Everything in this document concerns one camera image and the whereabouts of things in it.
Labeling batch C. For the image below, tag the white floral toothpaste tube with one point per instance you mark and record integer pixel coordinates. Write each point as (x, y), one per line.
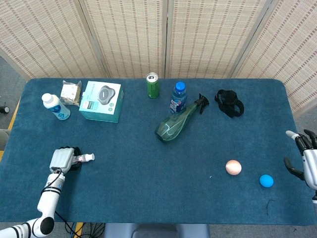
(86, 157)

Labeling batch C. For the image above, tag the teal product box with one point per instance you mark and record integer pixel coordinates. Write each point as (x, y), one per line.
(101, 104)

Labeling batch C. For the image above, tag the green drink can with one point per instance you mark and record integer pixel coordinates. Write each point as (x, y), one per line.
(152, 88)

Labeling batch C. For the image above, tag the blue table cloth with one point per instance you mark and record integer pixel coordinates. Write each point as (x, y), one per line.
(148, 173)

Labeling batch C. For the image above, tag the blue-capped sports drink bottle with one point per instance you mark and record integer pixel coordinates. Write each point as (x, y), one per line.
(178, 99)

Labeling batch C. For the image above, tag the clear snack packet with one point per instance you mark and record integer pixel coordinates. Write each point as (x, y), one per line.
(70, 93)

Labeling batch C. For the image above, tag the bamboo folding screen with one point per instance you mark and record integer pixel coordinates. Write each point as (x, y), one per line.
(128, 37)

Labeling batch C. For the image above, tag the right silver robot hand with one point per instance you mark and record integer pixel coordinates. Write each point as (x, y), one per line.
(310, 166)

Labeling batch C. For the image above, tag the green transparent spray bottle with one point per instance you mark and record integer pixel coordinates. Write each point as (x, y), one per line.
(173, 126)

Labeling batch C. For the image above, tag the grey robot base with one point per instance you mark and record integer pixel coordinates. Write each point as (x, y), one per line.
(156, 231)

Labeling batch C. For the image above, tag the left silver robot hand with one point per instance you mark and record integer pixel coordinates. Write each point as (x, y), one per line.
(62, 160)

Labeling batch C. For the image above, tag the small black floor stand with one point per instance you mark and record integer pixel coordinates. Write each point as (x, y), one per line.
(4, 109)

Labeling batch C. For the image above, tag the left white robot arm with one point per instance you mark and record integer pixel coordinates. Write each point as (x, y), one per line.
(48, 200)

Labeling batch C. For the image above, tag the white milk drink bottle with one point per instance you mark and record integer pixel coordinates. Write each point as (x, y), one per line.
(57, 109)

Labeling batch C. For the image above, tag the pink egg-shaped ball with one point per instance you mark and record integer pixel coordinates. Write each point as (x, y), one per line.
(233, 167)

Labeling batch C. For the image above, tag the blue ball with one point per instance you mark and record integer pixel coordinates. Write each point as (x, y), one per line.
(266, 180)

